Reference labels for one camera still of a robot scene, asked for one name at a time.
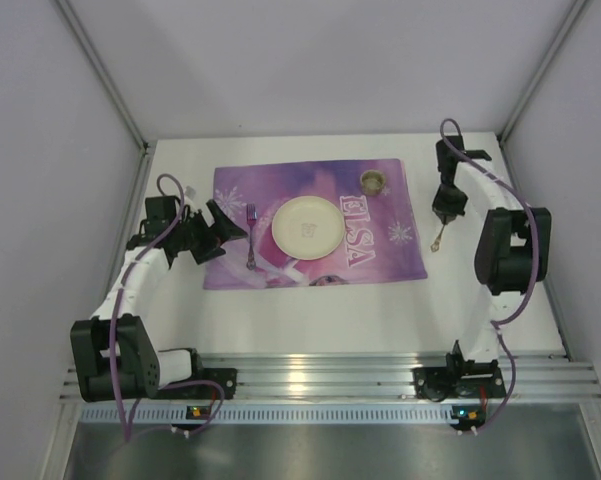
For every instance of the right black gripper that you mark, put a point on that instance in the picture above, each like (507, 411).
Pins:
(448, 209)

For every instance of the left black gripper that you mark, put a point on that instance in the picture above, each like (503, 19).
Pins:
(209, 236)

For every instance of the gold metal spoon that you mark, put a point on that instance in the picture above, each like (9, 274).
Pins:
(435, 246)

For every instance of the iridescent metal fork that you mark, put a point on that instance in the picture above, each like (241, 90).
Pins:
(251, 219)

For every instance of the purple Elsa cloth placemat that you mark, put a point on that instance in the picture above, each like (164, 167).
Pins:
(380, 242)

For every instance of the small glass cup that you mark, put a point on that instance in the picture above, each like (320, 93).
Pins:
(372, 182)

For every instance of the cream round plate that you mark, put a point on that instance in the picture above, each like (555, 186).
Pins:
(308, 228)

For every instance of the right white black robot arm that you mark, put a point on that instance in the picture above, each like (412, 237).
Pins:
(501, 251)

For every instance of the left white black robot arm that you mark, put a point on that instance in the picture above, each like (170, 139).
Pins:
(113, 354)

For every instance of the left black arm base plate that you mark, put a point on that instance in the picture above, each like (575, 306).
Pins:
(203, 385)

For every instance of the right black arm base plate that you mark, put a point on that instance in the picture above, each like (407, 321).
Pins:
(437, 384)

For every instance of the aluminium mounting rail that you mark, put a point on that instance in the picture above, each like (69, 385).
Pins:
(389, 377)

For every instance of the white slotted cable duct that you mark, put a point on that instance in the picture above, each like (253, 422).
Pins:
(332, 414)

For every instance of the left aluminium corner post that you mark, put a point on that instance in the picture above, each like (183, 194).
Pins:
(80, 34)

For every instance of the aluminium corner post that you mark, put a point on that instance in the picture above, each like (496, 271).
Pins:
(80, 34)
(568, 22)

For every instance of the right aluminium corner post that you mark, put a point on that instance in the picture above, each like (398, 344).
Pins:
(568, 22)

